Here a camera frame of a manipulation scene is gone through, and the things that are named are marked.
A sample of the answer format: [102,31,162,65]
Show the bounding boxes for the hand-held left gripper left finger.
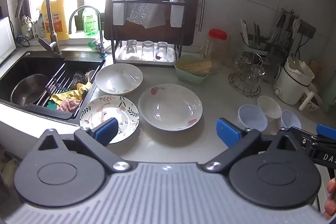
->
[35,117,132,172]

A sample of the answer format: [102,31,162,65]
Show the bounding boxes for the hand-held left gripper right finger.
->
[204,118,303,172]

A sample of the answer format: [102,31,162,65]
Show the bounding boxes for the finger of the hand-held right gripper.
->
[289,126,320,148]
[316,123,336,139]

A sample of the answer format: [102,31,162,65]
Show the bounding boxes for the light blue bowl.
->
[238,104,268,132]
[280,110,302,130]

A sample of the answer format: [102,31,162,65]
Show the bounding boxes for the leaf pattern plate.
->
[79,95,140,145]

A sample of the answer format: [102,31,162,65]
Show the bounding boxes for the white bowl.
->
[257,95,282,120]

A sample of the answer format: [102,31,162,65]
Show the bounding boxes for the white deep plate pale flowers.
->
[95,63,144,95]

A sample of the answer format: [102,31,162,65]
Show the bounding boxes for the white plate with red flowers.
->
[138,83,203,131]

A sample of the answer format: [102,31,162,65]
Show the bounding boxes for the person's right hand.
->
[324,177,336,220]

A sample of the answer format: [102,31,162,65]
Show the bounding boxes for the patterned bowl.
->
[302,93,323,112]

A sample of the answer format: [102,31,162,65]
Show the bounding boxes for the pale green kettle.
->
[323,82,336,114]

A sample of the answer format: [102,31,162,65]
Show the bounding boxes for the pink scrubber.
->
[56,98,82,113]

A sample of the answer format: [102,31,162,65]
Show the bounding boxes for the white electric pot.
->
[273,56,316,112]

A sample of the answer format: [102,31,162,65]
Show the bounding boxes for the yellow cloth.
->
[51,82,92,104]

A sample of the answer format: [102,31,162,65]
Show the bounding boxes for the steel wool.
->
[69,71,89,88]

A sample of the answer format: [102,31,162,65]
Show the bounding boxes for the green basket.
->
[174,56,215,84]

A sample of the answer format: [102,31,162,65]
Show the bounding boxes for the black sink drain rack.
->
[27,62,103,120]

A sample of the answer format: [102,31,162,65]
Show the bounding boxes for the white drip tray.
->
[115,45,176,67]

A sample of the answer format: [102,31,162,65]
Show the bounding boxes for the black dish rack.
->
[105,0,200,67]

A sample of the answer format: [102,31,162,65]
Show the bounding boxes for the plastic jar red lid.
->
[201,28,229,67]

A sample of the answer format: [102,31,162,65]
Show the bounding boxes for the clear drinking glass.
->
[141,41,155,59]
[126,39,138,56]
[156,41,169,59]

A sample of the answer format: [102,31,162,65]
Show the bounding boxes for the steel bowl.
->
[10,73,49,107]

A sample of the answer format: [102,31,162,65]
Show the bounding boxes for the small curved steel faucet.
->
[68,5,107,57]

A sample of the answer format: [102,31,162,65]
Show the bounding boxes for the chopstick holder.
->
[240,19,271,57]

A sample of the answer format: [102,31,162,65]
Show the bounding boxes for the black sink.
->
[0,50,106,125]

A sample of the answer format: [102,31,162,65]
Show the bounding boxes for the green bottle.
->
[82,7,102,40]

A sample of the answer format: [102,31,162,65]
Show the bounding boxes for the hanging kitchen utensils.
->
[270,8,301,44]

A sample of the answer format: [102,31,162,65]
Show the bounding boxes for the tall steel faucet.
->
[15,0,63,57]

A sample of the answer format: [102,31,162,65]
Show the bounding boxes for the white utensil holder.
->
[170,2,184,28]
[112,0,127,25]

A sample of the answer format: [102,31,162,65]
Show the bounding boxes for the wooden cutting board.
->
[105,0,206,46]

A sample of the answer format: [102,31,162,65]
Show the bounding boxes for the yellow detergent jug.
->
[41,0,73,41]

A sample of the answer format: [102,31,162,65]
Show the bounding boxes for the grey patterned dish cloth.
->
[127,0,167,29]

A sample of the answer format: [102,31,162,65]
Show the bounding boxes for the white cutting board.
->
[0,16,17,62]

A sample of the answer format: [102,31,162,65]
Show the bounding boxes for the wire rack with glasses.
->
[228,52,268,98]

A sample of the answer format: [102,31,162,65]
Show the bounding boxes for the grey wall power strip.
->
[299,20,317,39]

